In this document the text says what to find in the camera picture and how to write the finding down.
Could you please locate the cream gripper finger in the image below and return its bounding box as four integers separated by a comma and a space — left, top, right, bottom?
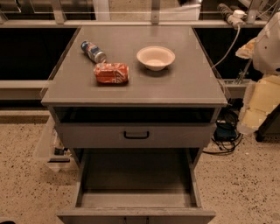
237, 75, 280, 135
235, 38, 256, 60

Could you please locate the red coke can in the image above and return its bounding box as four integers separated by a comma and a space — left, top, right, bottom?
94, 63, 129, 84

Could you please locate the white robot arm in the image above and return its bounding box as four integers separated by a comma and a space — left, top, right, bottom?
235, 12, 280, 135

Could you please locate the grey drawer cabinet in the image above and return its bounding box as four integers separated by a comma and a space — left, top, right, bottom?
40, 25, 228, 224

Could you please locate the closed grey upper drawer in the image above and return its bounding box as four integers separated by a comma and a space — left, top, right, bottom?
55, 123, 216, 148

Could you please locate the blue pepsi can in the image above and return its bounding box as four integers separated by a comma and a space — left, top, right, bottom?
80, 41, 107, 63

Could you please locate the open grey middle drawer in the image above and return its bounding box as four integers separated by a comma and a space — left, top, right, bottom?
57, 149, 215, 224

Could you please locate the white power strip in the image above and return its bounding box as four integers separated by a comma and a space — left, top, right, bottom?
217, 3, 246, 29

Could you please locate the blue box on floor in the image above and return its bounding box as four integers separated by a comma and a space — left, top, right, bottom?
213, 123, 237, 142

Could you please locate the white paper bowl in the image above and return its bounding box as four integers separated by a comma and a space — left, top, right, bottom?
136, 46, 175, 71

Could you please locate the clear plastic storage bin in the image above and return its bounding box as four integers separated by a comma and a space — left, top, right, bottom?
33, 117, 78, 172

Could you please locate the white power cable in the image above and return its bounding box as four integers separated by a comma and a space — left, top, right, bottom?
211, 24, 242, 70

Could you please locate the black cable bundle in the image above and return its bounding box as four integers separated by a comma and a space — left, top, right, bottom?
202, 108, 244, 156

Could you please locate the black drawer handle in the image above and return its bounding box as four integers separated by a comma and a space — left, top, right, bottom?
123, 131, 150, 139

